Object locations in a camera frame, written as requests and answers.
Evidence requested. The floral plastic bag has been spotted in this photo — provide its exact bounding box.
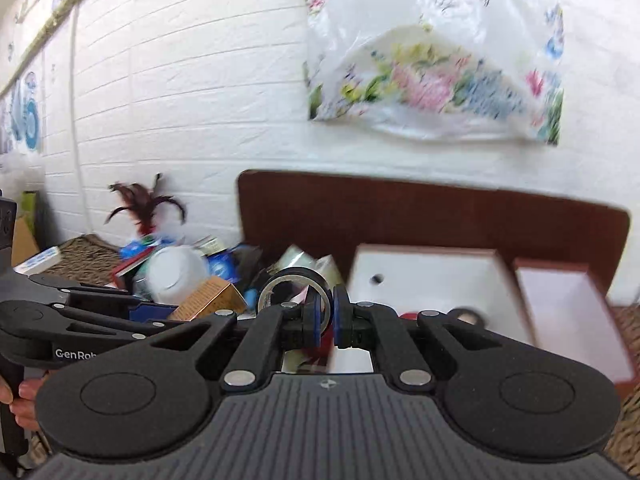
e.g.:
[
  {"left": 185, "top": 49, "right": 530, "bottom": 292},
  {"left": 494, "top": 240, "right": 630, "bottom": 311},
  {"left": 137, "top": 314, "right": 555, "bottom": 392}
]
[{"left": 299, "top": 0, "right": 567, "bottom": 147}]

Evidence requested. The cardboard box with white lining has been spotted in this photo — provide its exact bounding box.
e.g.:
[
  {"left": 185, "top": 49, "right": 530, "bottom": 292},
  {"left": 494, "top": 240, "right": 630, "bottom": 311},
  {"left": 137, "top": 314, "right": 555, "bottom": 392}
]
[{"left": 346, "top": 244, "right": 537, "bottom": 377}]

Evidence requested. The blue wall sticker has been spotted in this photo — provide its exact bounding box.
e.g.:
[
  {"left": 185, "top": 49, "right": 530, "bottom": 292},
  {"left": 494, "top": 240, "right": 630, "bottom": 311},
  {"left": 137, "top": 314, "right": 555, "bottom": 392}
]
[{"left": 0, "top": 71, "right": 47, "bottom": 154}]

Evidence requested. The white plastic jar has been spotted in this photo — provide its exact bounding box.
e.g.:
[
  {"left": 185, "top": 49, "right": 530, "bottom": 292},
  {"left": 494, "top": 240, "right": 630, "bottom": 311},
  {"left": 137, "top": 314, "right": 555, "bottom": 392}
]
[{"left": 146, "top": 244, "right": 209, "bottom": 307}]

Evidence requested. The patterned woven bedspread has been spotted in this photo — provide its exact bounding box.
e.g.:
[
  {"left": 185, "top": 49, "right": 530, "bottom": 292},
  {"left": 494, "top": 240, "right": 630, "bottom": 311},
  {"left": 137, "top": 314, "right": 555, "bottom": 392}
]
[{"left": 20, "top": 234, "right": 640, "bottom": 471}]

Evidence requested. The plain cardboard box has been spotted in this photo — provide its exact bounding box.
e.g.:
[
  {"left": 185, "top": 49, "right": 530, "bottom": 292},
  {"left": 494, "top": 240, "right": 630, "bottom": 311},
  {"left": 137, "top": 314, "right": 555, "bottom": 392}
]
[{"left": 9, "top": 214, "right": 42, "bottom": 267}]

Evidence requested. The red-brown box lid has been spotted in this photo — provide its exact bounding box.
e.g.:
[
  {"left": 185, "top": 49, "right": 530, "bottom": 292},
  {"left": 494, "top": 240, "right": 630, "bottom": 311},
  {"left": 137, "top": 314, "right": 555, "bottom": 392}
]
[{"left": 511, "top": 256, "right": 640, "bottom": 387}]

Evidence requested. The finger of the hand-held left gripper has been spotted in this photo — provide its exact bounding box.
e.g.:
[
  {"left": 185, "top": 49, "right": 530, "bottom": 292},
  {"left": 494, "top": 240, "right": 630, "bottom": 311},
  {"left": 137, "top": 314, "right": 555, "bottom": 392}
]
[
  {"left": 54, "top": 305, "right": 177, "bottom": 342},
  {"left": 29, "top": 274, "right": 177, "bottom": 323}
]

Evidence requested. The white and blue box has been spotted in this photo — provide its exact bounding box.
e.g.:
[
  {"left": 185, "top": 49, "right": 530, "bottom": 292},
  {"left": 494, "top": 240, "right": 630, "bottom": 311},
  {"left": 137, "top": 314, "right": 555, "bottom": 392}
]
[{"left": 11, "top": 246, "right": 64, "bottom": 277}]

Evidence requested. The black tape roll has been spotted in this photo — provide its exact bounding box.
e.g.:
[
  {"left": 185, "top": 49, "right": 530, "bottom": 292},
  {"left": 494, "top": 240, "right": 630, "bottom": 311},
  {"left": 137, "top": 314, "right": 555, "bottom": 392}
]
[{"left": 256, "top": 266, "right": 334, "bottom": 342}]

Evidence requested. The brown wooden headboard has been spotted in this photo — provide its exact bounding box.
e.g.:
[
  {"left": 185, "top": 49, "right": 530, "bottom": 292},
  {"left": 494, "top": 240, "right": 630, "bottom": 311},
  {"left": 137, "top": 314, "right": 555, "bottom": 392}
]
[{"left": 236, "top": 169, "right": 632, "bottom": 312}]

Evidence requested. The small brown cardboard box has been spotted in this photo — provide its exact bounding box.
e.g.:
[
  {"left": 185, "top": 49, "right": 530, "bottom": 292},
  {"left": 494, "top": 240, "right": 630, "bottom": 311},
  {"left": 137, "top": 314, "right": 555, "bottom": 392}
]
[{"left": 169, "top": 276, "right": 249, "bottom": 322}]

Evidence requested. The person's left hand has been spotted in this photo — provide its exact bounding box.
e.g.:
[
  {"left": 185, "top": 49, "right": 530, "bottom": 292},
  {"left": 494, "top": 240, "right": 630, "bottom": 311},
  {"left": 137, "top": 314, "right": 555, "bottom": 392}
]
[{"left": 0, "top": 374, "right": 42, "bottom": 431}]

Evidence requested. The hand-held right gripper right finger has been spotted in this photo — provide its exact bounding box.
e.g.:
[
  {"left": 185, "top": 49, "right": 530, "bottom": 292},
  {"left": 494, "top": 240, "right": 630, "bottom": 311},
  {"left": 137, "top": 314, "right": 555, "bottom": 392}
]
[{"left": 331, "top": 286, "right": 504, "bottom": 391}]

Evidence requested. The silver foil packet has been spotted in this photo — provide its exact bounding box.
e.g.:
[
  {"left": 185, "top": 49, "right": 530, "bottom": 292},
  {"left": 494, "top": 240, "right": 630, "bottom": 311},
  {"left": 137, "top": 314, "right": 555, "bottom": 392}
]
[{"left": 274, "top": 244, "right": 347, "bottom": 287}]

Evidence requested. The dark red feather duster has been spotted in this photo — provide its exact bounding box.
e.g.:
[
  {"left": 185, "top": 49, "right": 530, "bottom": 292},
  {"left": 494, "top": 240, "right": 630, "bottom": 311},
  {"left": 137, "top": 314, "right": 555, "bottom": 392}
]
[{"left": 104, "top": 171, "right": 189, "bottom": 237}]

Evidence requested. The small blue packet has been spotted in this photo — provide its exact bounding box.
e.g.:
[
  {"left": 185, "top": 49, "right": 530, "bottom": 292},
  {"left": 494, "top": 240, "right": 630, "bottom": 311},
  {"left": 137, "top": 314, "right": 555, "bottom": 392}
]
[{"left": 206, "top": 249, "right": 242, "bottom": 282}]

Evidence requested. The white wall cable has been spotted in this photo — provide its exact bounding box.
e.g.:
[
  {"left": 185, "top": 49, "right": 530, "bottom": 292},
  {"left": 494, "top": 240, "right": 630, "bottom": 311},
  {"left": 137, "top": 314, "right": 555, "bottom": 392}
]
[{"left": 69, "top": 7, "right": 92, "bottom": 233}]

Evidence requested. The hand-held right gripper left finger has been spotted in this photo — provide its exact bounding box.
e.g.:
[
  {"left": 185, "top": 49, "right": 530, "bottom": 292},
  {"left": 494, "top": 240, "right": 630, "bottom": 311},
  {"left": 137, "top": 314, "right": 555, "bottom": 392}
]
[{"left": 145, "top": 287, "right": 323, "bottom": 392}]

